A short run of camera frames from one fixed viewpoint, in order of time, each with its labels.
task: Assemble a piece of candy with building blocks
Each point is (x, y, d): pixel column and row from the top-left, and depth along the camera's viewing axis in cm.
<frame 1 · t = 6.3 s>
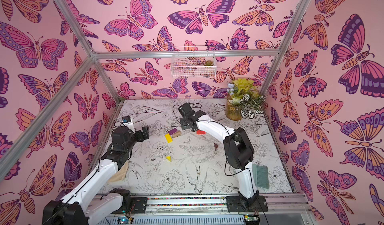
left hand: (141, 125, 84), fingers open
right hand: (190, 121, 94), fingers open
brown wooden block: (177, 134, 102), on the table
yellow rectangular block: (168, 138, 99), on the table
purple block: (171, 132, 104), on the table
yellow triangle block: (169, 158, 89), point 3 cm above the table
potted plant in vase: (243, 101, 88), point 25 cm above the table

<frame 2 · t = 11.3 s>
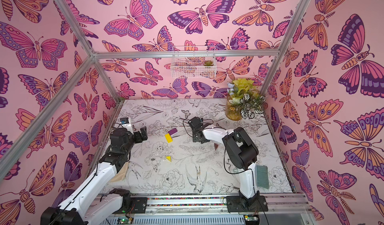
left hand: (139, 126, 83), fingers open
right hand: (200, 136, 99), fingers open
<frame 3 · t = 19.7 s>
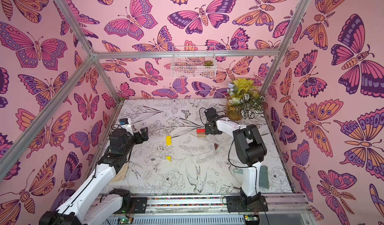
left hand: (141, 127, 83), fingers open
right hand: (212, 129, 100), fingers open
yellow rectangular block: (168, 140, 100), on the table
red rectangular block: (201, 130, 105), on the table
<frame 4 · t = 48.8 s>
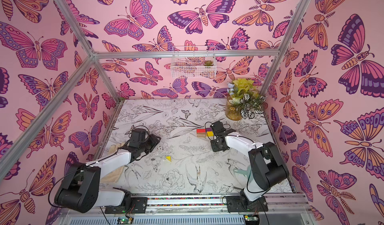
left hand: (161, 138, 92), fingers open
right hand: (218, 145, 92), fingers open
yellow rectangular block: (210, 133, 105), on the table
